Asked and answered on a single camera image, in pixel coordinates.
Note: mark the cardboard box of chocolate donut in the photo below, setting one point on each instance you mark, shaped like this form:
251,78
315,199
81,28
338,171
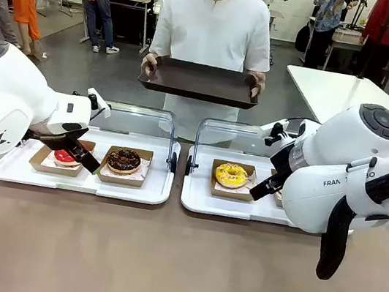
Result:
119,178

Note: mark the dark brown serving tray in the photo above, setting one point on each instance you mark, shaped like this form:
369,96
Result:
197,80

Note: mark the white rectangular table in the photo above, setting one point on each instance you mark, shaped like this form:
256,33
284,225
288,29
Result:
322,88

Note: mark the cardboard box of red donut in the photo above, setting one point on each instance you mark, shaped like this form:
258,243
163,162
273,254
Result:
42,162

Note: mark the white display tray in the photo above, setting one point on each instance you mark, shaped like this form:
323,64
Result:
157,192
197,198

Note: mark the cardboard box of yellow donut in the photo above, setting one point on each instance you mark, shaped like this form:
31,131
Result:
231,194

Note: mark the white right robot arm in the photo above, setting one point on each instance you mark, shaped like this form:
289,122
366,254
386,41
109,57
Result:
320,195

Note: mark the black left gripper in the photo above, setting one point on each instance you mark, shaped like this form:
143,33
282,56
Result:
67,131

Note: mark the person in blue jeans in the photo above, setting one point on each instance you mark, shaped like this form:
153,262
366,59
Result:
102,16

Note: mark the clear plastic tray lid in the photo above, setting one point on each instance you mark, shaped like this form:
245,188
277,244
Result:
139,119
226,134

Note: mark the red glazed donut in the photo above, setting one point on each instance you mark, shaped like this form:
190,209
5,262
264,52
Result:
64,159

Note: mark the person's right hand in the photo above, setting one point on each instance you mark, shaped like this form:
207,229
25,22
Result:
150,63

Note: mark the yellow sprinkled donut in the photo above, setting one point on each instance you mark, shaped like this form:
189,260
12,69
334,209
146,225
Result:
222,178

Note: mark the black backpack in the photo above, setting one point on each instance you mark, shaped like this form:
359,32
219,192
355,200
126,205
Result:
302,39

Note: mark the black slanted pole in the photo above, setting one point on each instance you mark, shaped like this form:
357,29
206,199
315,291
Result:
376,37

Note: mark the person in white shirt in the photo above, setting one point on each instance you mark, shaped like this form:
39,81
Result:
213,26

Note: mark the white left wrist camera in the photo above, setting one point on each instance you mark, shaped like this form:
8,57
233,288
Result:
99,103

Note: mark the printed paper liner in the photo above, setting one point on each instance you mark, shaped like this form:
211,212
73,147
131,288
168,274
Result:
143,169
250,184

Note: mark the black lid hinge knob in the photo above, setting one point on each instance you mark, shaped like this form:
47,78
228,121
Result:
188,165
174,162

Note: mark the black equipment cabinet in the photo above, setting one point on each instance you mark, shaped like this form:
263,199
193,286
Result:
129,21

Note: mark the person's left hand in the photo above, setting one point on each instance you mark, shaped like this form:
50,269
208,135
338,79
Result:
261,82

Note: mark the person in blue patterned shirt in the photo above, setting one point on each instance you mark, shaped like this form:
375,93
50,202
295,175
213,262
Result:
326,15

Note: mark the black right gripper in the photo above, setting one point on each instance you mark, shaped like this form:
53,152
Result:
283,160

